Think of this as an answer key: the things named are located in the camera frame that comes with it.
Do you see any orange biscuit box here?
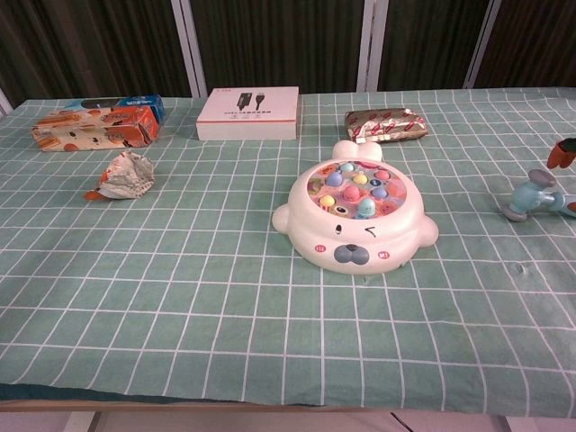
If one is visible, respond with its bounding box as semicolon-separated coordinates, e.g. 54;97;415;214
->
30;105;161;154

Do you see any gold foil snack packet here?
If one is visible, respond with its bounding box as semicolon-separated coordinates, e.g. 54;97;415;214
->
344;107;428;144

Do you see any white seal whack-a-mole toy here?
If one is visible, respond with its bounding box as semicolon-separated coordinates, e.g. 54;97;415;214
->
271;139;440;275

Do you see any white cable product box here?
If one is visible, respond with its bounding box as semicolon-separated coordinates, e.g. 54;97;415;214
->
195;85;301;141

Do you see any blue biscuit box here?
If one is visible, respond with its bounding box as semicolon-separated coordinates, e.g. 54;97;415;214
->
58;94;166;122

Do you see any blue toy hammer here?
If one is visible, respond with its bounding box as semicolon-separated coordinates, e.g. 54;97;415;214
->
497;168;576;222

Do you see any crumpled snack wrapper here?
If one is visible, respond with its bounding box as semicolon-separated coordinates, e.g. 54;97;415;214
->
84;150;156;202

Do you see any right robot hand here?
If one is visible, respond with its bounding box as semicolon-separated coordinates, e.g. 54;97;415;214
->
546;137;576;171

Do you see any green checked tablecloth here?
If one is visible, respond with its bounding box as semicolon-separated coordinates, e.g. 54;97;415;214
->
0;87;576;418

